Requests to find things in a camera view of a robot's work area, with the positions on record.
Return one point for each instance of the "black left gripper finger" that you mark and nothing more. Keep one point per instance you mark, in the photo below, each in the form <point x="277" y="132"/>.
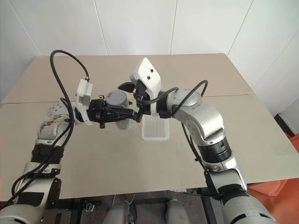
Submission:
<point x="121" y="110"/>
<point x="123" y="117"/>

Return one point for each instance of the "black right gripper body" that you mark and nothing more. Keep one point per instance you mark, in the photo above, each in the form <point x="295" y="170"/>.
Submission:
<point x="140" y="89"/>

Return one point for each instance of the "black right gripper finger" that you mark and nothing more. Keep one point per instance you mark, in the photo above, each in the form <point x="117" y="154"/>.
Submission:
<point x="128" y="86"/>

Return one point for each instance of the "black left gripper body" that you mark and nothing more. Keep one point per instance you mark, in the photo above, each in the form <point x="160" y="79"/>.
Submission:
<point x="94" y="112"/>

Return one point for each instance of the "grey cylindrical can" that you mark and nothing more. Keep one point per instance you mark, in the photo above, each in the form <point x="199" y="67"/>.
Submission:
<point x="123" y="124"/>

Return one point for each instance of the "grey jar lid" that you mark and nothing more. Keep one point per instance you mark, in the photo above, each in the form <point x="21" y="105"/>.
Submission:
<point x="116" y="98"/>

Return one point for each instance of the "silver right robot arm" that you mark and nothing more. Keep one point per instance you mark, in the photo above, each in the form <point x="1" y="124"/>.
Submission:
<point x="205" y="121"/>

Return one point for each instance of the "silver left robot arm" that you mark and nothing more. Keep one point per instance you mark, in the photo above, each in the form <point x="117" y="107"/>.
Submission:
<point x="46" y="186"/>

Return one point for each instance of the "clear plastic box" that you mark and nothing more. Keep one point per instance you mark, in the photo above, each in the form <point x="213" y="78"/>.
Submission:
<point x="155" y="128"/>

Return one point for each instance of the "grey rounded shape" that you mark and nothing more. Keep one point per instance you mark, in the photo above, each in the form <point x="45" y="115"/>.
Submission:
<point x="120" y="213"/>
<point x="175" y="212"/>

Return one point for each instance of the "orange object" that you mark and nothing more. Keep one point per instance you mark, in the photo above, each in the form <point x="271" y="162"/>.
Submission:
<point x="275" y="186"/>

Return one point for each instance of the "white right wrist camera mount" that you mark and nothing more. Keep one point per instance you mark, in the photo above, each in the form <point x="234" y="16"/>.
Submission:
<point x="147" y="70"/>

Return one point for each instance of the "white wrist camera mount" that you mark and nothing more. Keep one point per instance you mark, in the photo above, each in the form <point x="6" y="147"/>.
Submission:
<point x="147" y="70"/>
<point x="84" y="92"/>

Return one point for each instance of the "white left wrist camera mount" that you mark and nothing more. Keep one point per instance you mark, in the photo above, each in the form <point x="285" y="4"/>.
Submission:
<point x="84" y="92"/>

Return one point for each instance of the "dark table frame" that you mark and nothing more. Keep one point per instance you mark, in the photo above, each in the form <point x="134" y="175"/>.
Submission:
<point x="98" y="210"/>

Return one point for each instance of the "black object by wall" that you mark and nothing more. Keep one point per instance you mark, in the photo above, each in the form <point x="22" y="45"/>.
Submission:
<point x="288" y="123"/>

